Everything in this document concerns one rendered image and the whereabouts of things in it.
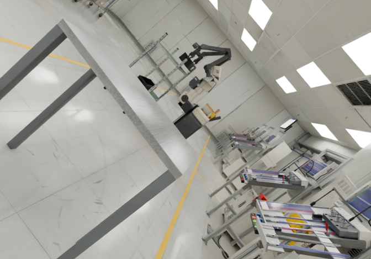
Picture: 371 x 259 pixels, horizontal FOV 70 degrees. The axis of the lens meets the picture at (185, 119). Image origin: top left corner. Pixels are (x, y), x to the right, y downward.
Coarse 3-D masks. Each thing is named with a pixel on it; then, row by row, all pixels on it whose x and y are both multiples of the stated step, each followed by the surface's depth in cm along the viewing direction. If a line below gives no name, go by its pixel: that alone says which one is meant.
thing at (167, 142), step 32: (64, 32) 95; (32, 64) 98; (96, 64) 93; (0, 96) 101; (64, 96) 140; (128, 96) 97; (32, 128) 143; (160, 128) 105; (192, 160) 114; (64, 256) 95
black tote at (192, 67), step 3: (183, 54) 352; (186, 54) 351; (180, 57) 352; (183, 57) 352; (186, 57) 351; (189, 60) 351; (186, 63) 352; (189, 63) 351; (192, 63) 353; (186, 66) 352; (189, 66) 361; (192, 66) 374; (189, 69) 379; (192, 69) 393
